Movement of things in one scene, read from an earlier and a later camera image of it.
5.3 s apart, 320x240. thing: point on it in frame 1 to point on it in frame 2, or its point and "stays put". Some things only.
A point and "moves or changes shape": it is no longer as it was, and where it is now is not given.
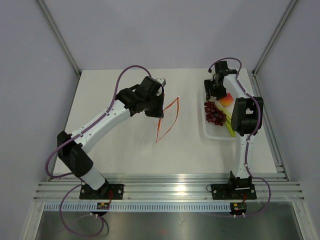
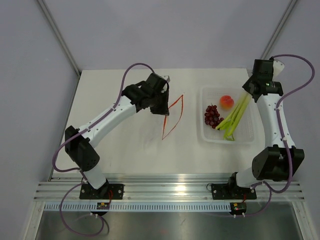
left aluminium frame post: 58,33 stays put
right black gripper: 219,95 to 246,85
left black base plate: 106,191 stays put
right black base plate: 233,191 stays put
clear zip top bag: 166,122 moves or changes shape
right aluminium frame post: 290,5 stays put
